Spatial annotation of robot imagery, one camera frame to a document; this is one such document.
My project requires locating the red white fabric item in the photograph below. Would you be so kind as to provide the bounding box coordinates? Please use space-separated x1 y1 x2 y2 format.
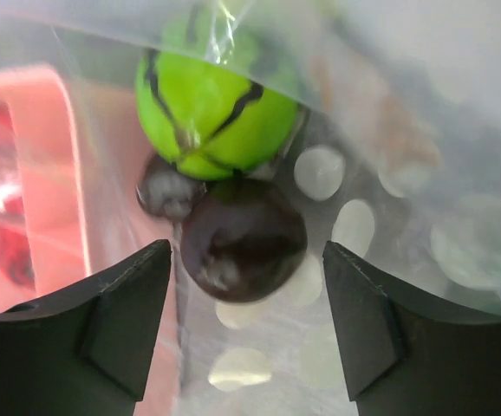
0 171 23 215

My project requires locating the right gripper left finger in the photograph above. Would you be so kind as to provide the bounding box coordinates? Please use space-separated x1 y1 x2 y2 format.
0 240 171 416

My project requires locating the dark purple fake fruit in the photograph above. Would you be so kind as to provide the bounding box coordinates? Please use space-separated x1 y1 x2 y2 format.
136 154 207 222
179 178 308 303

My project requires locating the pink divided organizer tray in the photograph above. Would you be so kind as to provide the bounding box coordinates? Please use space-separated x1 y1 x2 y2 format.
0 63 179 415

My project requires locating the clear polka dot zip bag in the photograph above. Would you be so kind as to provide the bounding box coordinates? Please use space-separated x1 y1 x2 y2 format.
0 1 501 415

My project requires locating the yellow-green fake fruit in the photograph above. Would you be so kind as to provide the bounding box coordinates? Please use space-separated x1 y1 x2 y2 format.
135 6 299 180

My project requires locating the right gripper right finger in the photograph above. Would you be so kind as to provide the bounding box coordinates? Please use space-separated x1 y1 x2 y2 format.
322 242 501 415

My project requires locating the red fabric item bottom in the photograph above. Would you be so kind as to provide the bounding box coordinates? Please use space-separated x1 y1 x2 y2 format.
0 225 35 289

